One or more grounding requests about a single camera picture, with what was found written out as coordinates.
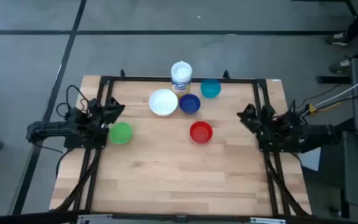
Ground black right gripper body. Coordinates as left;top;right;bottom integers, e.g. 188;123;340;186
244;104;272;134

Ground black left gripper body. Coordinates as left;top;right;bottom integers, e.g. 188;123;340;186
95;96;121;125

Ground teal plastic bowl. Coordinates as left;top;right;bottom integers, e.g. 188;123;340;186
200;78;222;99

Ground white plastic bowl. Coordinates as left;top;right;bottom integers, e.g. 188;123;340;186
148;88;179;117

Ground red plastic bowl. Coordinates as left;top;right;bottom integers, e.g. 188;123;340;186
189;121;214;144

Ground blue plastic bowl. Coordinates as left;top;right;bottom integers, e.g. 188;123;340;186
178;93;201;115

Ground white wipes canister yellow label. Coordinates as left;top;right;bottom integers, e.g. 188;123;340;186
170;60;193;96

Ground green plastic bowl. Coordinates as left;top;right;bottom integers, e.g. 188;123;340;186
109;121;134;145

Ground white paper sheet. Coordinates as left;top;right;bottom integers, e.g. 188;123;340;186
298;146;322;172

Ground black floor bar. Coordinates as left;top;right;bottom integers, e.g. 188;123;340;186
316;75;352;85

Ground person's shoe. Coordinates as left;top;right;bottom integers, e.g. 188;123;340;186
324;30;351;47
328;55;353;74

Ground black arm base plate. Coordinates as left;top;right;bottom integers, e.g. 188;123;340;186
258;136;301;154
63;132;109;149

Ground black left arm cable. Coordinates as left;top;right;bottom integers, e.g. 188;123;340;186
55;84;90;119

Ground black metal table frame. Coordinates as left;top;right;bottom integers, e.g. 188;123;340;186
54;68;311;217

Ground thin black cable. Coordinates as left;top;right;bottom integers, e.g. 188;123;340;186
296;83;341;108

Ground white cable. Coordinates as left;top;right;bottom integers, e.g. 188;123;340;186
301;70;358;118

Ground silver metal rail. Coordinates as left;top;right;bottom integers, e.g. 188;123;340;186
76;213;287;224

